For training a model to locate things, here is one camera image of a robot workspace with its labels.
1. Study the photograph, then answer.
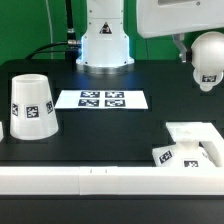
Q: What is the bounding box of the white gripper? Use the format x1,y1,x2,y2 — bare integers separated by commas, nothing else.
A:
136,0,224,63

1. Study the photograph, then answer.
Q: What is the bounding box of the white lamp bulb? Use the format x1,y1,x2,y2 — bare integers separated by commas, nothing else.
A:
191,31,224,92

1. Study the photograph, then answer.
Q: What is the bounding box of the white lamp base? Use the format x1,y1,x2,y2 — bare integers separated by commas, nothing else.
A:
151,121,224,169

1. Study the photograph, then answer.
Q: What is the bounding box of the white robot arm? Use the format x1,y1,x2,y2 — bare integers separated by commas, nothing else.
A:
76,0,224,74

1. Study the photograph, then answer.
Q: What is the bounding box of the white lamp shade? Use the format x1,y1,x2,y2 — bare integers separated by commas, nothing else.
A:
10,74,59,140

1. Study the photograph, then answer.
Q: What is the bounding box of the white marker sheet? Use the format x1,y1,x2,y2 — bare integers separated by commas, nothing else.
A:
55,90,148,110

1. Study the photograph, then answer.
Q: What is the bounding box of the black ribbed cable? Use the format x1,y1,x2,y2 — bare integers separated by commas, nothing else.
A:
65,0,82,48

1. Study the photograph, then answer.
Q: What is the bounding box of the white right wall bar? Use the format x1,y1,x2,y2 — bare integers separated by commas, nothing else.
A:
201,123,224,167

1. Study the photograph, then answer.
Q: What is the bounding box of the thin white cable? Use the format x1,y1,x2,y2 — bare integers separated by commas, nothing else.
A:
45,0,55,60

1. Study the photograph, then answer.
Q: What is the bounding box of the black curved cable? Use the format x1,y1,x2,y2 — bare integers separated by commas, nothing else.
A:
25,41,82,60

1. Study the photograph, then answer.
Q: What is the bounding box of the white left wall bar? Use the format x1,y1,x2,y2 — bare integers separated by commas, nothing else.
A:
0,121,4,142

